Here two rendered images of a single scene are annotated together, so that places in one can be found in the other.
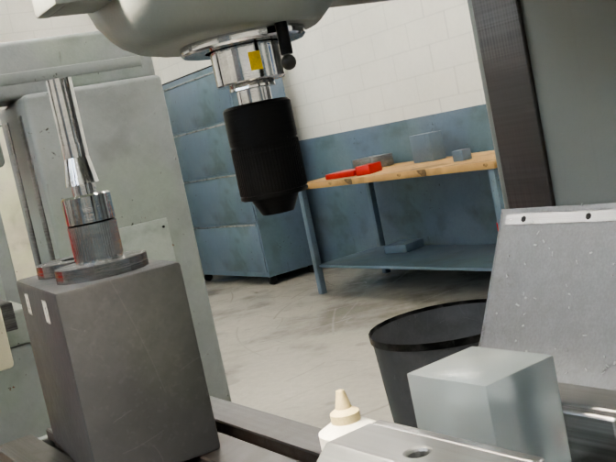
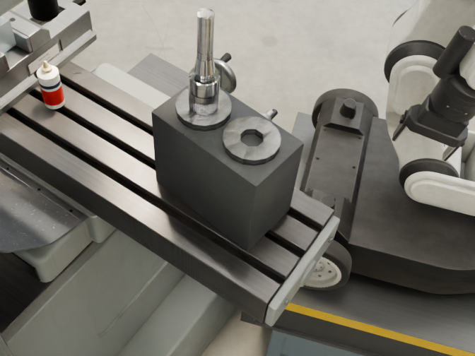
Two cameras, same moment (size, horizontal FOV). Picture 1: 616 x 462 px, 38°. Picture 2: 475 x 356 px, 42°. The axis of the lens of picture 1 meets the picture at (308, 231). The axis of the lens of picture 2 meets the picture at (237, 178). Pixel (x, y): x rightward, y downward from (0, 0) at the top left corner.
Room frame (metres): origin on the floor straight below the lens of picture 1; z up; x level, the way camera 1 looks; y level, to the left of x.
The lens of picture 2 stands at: (1.51, -0.06, 1.87)
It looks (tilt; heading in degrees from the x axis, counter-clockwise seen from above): 52 degrees down; 152
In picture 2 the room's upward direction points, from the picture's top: 6 degrees clockwise
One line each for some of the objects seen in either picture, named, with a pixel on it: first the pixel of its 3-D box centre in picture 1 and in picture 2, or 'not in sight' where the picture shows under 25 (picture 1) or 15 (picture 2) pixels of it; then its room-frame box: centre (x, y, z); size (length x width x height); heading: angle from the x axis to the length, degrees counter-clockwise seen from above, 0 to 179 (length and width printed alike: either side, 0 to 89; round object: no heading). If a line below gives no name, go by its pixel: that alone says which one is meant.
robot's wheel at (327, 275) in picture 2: not in sight; (311, 262); (0.89, 0.50, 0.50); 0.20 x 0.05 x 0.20; 51
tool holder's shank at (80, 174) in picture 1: (71, 137); (205, 45); (0.87, 0.20, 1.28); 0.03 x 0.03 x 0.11
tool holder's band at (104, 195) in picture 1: (86, 199); (204, 76); (0.87, 0.20, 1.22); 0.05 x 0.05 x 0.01
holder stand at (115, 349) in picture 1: (110, 353); (225, 161); (0.91, 0.23, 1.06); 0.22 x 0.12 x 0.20; 26
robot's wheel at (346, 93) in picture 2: not in sight; (344, 117); (0.47, 0.83, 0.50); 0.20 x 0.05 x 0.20; 51
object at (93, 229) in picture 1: (93, 232); (203, 92); (0.87, 0.20, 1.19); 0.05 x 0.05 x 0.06
